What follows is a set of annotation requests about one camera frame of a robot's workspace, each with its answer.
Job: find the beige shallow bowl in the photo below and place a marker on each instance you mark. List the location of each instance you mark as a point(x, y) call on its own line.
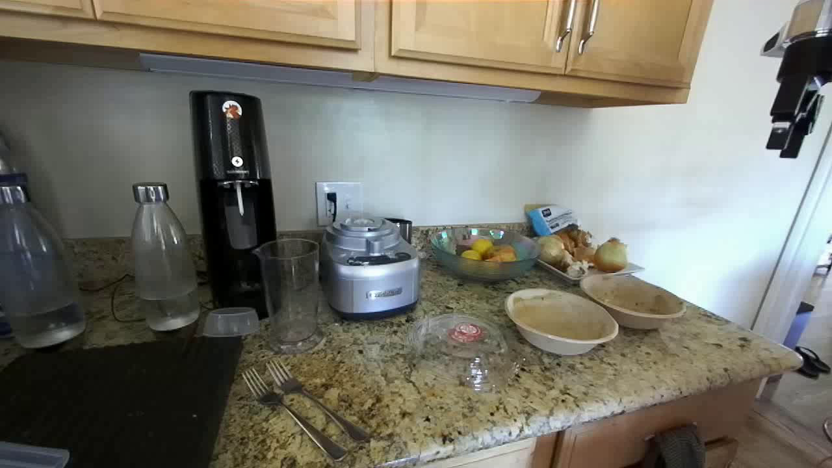
point(633, 299)
point(560, 318)

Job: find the large yellow onion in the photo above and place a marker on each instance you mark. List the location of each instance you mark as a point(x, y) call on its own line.
point(612, 252)

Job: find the white wall outlet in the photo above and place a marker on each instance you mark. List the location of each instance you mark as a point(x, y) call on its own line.
point(338, 201)

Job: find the slim clear plastic bottle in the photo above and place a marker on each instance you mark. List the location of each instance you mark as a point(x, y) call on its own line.
point(162, 260)

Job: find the small clear plastic lid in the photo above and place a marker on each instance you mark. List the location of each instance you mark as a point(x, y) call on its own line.
point(230, 323)

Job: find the yellow lemon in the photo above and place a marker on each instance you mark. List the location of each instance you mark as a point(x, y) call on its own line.
point(482, 248)

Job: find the brown onion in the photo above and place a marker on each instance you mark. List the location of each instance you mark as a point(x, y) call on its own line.
point(578, 240)

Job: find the silver food processor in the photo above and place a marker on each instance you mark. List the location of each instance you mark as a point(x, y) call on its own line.
point(368, 269)

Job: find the large clear plastic bottle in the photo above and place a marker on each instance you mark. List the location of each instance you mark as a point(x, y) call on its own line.
point(34, 269)

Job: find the orange fruit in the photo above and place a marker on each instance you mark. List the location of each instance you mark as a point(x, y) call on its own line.
point(503, 252)

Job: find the blue white food package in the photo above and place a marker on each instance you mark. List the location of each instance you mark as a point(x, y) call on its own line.
point(550, 218)

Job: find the wooden upper cabinets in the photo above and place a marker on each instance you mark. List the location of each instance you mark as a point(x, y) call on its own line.
point(431, 35)

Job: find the black soda maker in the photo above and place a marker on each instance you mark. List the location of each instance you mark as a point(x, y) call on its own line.
point(233, 197)

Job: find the clear glass lid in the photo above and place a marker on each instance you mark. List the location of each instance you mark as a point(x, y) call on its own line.
point(459, 345)

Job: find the glass fruit bowl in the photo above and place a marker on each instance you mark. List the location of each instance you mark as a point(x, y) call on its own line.
point(451, 250)

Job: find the clear glass beaker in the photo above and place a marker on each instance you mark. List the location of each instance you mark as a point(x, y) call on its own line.
point(288, 288)

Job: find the white rectangular tray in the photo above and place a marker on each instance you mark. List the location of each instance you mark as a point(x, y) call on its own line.
point(567, 270)

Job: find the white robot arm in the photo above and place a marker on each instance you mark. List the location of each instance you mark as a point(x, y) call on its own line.
point(802, 16)

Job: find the dark hanging towel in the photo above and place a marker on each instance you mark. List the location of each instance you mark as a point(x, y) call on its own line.
point(676, 447)

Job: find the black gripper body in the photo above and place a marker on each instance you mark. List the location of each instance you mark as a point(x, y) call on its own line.
point(802, 74)

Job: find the small yellow onion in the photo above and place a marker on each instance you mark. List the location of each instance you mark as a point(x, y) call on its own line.
point(552, 250)

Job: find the silver fork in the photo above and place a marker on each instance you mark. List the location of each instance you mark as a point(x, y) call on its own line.
point(288, 417)
point(314, 401)

